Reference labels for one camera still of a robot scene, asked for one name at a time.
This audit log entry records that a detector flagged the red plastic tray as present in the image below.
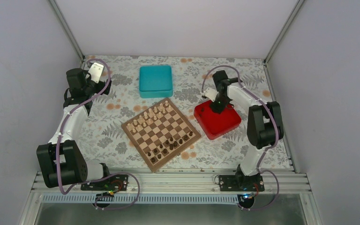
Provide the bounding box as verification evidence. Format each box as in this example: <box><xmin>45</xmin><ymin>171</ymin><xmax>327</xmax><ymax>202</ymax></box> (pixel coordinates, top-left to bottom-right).
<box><xmin>194</xmin><ymin>100</ymin><xmax>242</xmax><ymax>140</ymax></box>

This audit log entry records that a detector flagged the wooden chess board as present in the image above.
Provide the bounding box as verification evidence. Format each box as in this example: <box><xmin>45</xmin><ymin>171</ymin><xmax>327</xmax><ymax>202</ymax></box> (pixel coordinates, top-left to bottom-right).
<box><xmin>121</xmin><ymin>98</ymin><xmax>201</xmax><ymax>173</ymax></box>

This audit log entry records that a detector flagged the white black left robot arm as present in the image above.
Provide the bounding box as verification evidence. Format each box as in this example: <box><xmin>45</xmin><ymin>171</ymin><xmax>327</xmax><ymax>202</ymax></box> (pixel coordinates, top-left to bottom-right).
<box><xmin>36</xmin><ymin>59</ymin><xmax>112</xmax><ymax>190</ymax></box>

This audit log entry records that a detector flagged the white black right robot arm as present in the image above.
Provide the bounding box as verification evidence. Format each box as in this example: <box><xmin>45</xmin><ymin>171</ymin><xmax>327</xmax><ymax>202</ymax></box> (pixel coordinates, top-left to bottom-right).
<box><xmin>203</xmin><ymin>70</ymin><xmax>284</xmax><ymax>191</ymax></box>

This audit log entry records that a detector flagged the floral patterned table mat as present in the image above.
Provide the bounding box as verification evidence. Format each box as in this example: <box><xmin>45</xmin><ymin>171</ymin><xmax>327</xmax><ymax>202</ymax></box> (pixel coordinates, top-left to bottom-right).
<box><xmin>67</xmin><ymin>55</ymin><xmax>293</xmax><ymax>171</ymax></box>

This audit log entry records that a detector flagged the teal plastic box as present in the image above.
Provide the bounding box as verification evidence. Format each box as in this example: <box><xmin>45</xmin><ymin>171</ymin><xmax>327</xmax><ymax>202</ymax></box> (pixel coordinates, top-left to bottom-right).
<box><xmin>139</xmin><ymin>65</ymin><xmax>173</xmax><ymax>98</ymax></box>

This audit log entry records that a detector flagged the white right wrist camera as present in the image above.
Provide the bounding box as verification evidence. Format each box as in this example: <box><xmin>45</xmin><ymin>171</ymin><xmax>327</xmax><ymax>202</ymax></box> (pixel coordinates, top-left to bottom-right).
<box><xmin>202</xmin><ymin>88</ymin><xmax>218</xmax><ymax>102</ymax></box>

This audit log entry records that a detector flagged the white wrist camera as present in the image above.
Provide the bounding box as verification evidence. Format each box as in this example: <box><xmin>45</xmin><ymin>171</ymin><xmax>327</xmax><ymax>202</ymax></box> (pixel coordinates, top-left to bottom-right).
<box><xmin>202</xmin><ymin>88</ymin><xmax>218</xmax><ymax>102</ymax></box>
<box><xmin>88</xmin><ymin>62</ymin><xmax>104</xmax><ymax>83</ymax></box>

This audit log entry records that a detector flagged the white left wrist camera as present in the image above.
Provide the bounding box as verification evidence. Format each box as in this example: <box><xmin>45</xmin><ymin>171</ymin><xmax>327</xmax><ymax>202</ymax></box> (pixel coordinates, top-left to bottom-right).
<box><xmin>88</xmin><ymin>62</ymin><xmax>104</xmax><ymax>83</ymax></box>

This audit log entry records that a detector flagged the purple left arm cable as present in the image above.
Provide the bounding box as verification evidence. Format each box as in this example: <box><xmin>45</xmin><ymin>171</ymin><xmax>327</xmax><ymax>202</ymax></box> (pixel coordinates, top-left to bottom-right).
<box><xmin>53</xmin><ymin>58</ymin><xmax>141</xmax><ymax>211</ymax></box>

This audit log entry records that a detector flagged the left aluminium corner post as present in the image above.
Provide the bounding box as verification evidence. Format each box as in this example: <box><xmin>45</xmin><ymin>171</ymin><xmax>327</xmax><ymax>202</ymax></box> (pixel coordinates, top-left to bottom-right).
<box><xmin>48</xmin><ymin>0</ymin><xmax>85</xmax><ymax>61</ymax></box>

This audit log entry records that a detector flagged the aluminium corner post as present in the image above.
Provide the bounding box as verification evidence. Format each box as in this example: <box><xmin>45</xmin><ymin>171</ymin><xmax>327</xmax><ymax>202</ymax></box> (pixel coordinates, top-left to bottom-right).
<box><xmin>264</xmin><ymin>0</ymin><xmax>306</xmax><ymax>66</ymax></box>
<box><xmin>48</xmin><ymin>0</ymin><xmax>85</xmax><ymax>61</ymax></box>

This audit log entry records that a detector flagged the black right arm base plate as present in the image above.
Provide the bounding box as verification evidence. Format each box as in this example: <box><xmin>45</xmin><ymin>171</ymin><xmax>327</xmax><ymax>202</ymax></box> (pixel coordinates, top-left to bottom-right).
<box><xmin>218</xmin><ymin>173</ymin><xmax>265</xmax><ymax>192</ymax></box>

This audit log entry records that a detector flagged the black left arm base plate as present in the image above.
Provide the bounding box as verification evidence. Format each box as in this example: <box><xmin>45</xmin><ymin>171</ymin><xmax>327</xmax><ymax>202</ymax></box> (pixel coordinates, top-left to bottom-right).
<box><xmin>81</xmin><ymin>174</ymin><xmax>128</xmax><ymax>192</ymax></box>

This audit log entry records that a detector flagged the aluminium front rail frame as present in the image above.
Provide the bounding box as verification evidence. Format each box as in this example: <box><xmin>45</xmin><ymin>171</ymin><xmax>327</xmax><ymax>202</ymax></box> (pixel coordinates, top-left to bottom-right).
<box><xmin>30</xmin><ymin>170</ymin><xmax>312</xmax><ymax>195</ymax></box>

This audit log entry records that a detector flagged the right aluminium corner post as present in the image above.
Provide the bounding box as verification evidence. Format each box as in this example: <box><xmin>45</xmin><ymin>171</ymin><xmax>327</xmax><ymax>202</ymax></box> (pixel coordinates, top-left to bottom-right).
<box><xmin>264</xmin><ymin>0</ymin><xmax>306</xmax><ymax>66</ymax></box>

